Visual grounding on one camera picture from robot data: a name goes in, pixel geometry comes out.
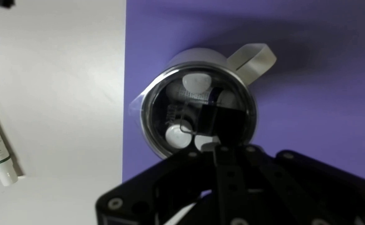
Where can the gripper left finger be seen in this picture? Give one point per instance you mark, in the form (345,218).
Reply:
(144,193)

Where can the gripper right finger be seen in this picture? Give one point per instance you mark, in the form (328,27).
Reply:
(310,187)

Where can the purple mat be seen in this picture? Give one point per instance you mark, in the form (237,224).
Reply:
(310,78)

